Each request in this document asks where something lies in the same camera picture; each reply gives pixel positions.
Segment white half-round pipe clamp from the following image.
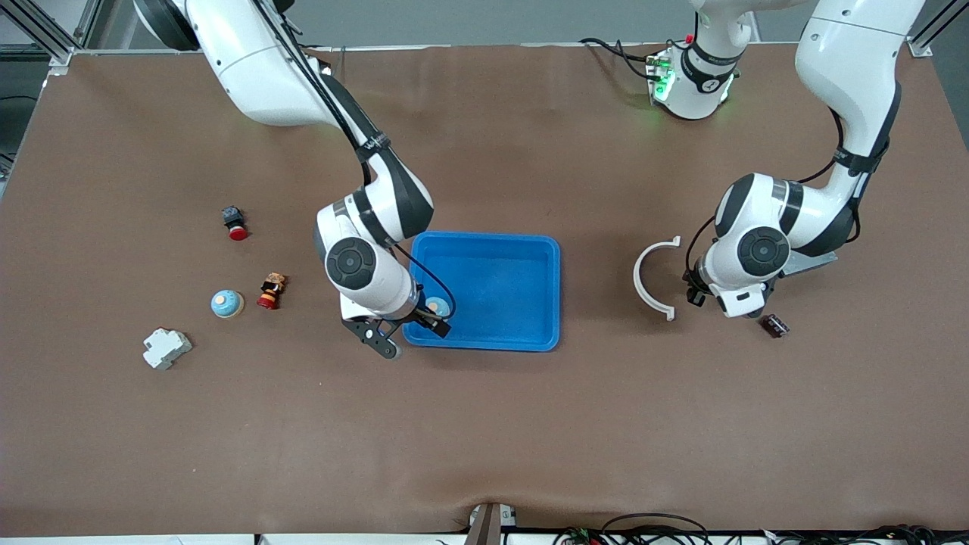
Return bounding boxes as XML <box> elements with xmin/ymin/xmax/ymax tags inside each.
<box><xmin>632</xmin><ymin>235</ymin><xmax>682</xmax><ymax>322</ymax></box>

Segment blue plastic tray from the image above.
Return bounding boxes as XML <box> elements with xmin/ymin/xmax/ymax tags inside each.
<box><xmin>401</xmin><ymin>231</ymin><xmax>562</xmax><ymax>353</ymax></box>

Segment silver metal power supply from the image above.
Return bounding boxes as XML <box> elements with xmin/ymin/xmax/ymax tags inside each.
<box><xmin>780</xmin><ymin>250</ymin><xmax>839</xmax><ymax>278</ymax></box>

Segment red button orange black body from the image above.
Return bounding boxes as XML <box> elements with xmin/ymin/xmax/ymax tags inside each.
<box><xmin>256</xmin><ymin>272</ymin><xmax>288</xmax><ymax>310</ymax></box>

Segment brown table mat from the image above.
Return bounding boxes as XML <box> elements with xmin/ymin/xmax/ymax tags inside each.
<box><xmin>0</xmin><ymin>42</ymin><xmax>969</xmax><ymax>537</ymax></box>

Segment white circuit breaker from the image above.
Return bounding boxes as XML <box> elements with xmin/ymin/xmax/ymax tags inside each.
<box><xmin>142</xmin><ymin>327</ymin><xmax>193</xmax><ymax>371</ymax></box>

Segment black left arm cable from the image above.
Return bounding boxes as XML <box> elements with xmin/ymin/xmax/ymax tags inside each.
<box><xmin>684</xmin><ymin>106</ymin><xmax>864</xmax><ymax>287</ymax></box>

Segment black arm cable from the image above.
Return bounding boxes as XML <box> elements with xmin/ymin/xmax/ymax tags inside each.
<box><xmin>254</xmin><ymin>0</ymin><xmax>457</xmax><ymax>320</ymax></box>
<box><xmin>684</xmin><ymin>106</ymin><xmax>864</xmax><ymax>287</ymax></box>

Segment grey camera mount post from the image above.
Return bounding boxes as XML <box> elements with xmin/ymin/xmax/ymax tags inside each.
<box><xmin>463</xmin><ymin>501</ymin><xmax>522</xmax><ymax>545</ymax></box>

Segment black looped cable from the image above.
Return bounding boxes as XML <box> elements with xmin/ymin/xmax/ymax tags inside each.
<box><xmin>602</xmin><ymin>513</ymin><xmax>710</xmax><ymax>545</ymax></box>

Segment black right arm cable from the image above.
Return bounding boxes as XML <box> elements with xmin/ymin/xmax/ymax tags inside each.
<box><xmin>254</xmin><ymin>0</ymin><xmax>457</xmax><ymax>320</ymax></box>

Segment black base power cable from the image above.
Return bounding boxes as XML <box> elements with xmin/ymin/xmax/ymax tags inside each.
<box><xmin>579</xmin><ymin>36</ymin><xmax>653</xmax><ymax>80</ymax></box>

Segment black cable bundle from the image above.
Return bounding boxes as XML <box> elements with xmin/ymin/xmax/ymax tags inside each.
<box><xmin>757</xmin><ymin>525</ymin><xmax>969</xmax><ymax>545</ymax></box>

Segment aluminium frame corner post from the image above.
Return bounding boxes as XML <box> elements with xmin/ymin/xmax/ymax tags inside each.
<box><xmin>907</xmin><ymin>0</ymin><xmax>969</xmax><ymax>58</ymax></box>
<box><xmin>0</xmin><ymin>0</ymin><xmax>103</xmax><ymax>76</ymax></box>

